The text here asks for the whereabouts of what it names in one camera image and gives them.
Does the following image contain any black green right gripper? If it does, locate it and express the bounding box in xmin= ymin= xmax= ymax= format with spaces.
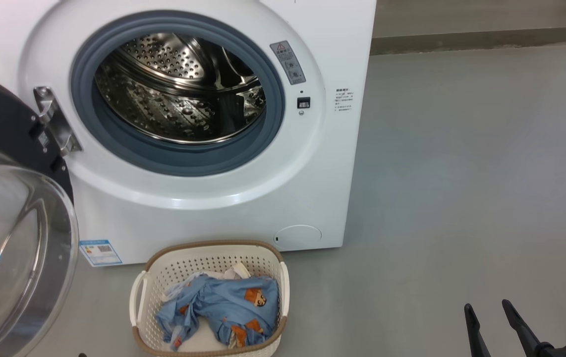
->
xmin=463 ymin=298 xmax=566 ymax=357

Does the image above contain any white cloth garment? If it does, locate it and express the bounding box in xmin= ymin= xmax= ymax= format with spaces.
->
xmin=162 ymin=263 xmax=252 ymax=303

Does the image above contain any blue bear-print garment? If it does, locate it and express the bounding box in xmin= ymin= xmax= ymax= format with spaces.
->
xmin=156 ymin=274 xmax=280 ymax=351

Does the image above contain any black round glass washer door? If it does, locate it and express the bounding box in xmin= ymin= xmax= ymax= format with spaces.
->
xmin=0 ymin=69 xmax=80 ymax=357

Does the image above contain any cream perforated laundry basket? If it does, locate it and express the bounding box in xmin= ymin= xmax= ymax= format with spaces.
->
xmin=129 ymin=240 xmax=290 ymax=357

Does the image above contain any white front-load washing machine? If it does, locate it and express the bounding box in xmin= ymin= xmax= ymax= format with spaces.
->
xmin=0 ymin=0 xmax=377 ymax=268

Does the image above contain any grey rubber door gasket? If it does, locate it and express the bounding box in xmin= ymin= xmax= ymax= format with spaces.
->
xmin=70 ymin=10 xmax=286 ymax=178

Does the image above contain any silver metal door hinge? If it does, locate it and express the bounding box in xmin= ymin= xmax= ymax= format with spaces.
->
xmin=33 ymin=85 xmax=83 ymax=157

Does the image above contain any round white filter cover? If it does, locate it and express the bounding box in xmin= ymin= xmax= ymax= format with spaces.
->
xmin=273 ymin=225 xmax=323 ymax=251

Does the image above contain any grey warning sticker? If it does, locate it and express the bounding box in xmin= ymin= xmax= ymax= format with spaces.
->
xmin=269 ymin=40 xmax=307 ymax=86

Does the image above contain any perforated steel washer drum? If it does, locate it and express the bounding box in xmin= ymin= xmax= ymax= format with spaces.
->
xmin=94 ymin=32 xmax=268 ymax=146

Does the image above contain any blue energy label sticker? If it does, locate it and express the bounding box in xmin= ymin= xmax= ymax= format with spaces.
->
xmin=78 ymin=239 xmax=123 ymax=268

